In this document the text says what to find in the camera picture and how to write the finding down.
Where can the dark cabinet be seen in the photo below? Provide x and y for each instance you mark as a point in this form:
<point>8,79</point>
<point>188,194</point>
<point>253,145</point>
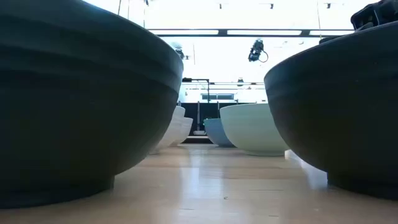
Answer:
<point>208,115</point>

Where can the white ribbed bowl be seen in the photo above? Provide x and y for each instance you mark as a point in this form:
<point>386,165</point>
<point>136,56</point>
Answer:
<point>187,127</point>
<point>172,133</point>

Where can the pale mint green bowl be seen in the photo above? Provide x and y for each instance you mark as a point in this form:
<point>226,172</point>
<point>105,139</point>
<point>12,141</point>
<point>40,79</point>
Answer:
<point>252,130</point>

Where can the dark grey bowl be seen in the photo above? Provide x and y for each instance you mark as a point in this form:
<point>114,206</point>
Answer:
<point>342,118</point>
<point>77,109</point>

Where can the light blue bowl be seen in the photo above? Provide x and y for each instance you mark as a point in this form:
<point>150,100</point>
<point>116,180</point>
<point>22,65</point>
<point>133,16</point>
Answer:
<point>214,132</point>

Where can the black hanging device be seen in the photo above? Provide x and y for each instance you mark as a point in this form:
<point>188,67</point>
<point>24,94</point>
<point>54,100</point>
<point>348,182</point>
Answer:
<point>255,51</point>
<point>179,52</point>

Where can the small white object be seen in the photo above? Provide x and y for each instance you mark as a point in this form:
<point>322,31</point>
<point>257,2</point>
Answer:
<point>199,133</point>

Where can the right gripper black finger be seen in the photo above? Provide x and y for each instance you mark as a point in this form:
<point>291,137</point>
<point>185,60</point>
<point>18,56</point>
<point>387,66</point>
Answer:
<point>331,38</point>

